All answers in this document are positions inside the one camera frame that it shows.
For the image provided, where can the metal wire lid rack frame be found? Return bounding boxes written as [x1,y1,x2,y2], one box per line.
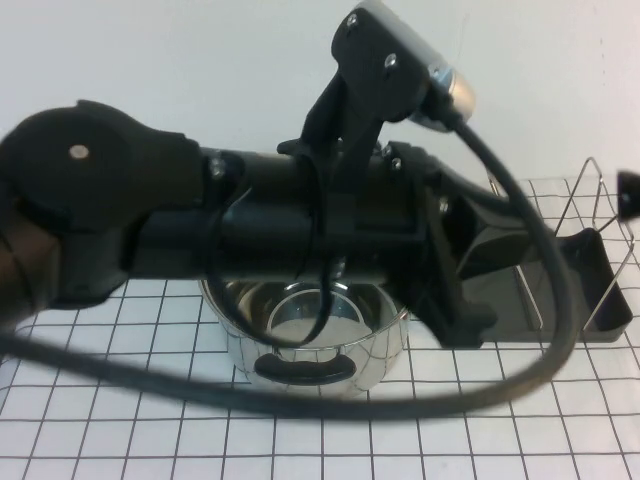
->
[487,157,632,331]

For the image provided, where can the stainless steel pot black handles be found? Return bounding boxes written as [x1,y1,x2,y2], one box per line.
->
[198,277,411,401]

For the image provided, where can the thin black wire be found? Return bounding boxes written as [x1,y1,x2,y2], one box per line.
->
[207,152,336,346]

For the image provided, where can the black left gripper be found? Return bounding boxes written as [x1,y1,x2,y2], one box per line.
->
[384,142,532,349]

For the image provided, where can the thick black camera cable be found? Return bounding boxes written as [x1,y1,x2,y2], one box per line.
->
[0,107,576,419]

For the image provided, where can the dark grey rack drip tray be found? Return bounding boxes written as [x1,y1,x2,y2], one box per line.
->
[479,227,632,346]

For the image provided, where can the white black grid tablecloth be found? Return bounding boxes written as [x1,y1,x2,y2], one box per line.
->
[0,177,640,480]

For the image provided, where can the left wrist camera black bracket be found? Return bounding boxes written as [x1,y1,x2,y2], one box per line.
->
[277,0,474,241]

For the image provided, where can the stainless steel lid black knob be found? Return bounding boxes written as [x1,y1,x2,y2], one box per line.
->
[617,169,640,222]

